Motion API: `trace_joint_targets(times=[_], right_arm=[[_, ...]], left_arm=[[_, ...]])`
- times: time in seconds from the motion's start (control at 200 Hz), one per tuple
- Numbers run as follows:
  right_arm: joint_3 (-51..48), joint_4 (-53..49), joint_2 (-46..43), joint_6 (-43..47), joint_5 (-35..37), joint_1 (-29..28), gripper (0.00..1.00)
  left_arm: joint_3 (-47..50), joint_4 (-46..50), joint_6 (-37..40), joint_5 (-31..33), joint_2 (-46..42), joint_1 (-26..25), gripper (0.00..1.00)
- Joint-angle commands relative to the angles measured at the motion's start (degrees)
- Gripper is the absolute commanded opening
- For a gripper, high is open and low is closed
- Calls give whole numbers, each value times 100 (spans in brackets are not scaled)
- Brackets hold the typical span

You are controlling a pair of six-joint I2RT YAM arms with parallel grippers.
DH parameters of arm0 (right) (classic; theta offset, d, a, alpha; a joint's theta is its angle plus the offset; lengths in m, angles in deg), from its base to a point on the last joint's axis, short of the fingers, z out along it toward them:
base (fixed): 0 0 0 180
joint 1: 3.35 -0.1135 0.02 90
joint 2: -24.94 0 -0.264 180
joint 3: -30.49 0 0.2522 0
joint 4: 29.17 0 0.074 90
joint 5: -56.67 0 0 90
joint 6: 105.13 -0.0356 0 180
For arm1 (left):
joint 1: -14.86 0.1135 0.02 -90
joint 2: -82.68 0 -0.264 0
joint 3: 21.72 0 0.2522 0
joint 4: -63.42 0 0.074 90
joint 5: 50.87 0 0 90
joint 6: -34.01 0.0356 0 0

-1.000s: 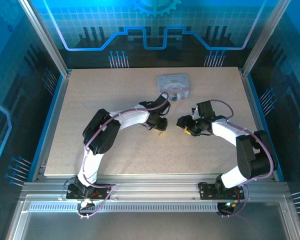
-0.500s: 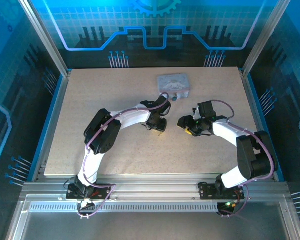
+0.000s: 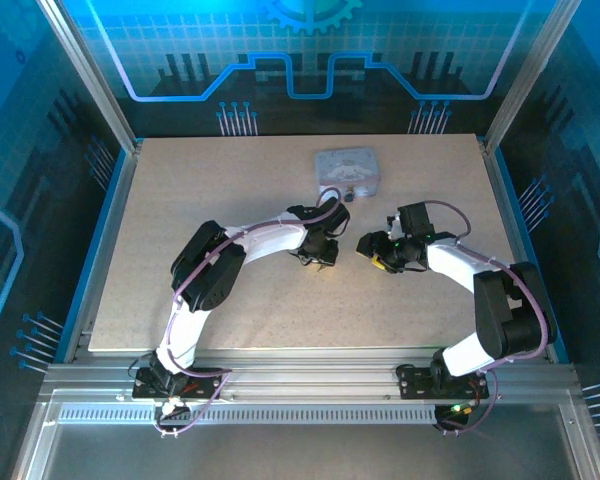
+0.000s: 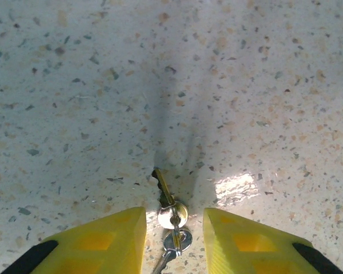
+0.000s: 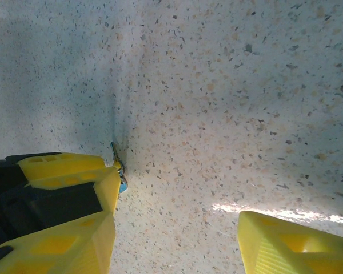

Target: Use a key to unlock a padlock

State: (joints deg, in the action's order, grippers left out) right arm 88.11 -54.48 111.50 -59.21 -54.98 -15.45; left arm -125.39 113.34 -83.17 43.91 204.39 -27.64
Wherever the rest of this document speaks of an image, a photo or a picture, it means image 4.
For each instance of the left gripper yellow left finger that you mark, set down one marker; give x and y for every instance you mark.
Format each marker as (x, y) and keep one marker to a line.
(103, 251)

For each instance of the silver key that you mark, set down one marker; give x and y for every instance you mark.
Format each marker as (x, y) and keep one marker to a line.
(185, 239)

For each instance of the brass key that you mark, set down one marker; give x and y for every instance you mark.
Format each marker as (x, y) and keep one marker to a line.
(163, 185)

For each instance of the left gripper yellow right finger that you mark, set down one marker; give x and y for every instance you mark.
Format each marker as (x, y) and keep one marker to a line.
(245, 251)

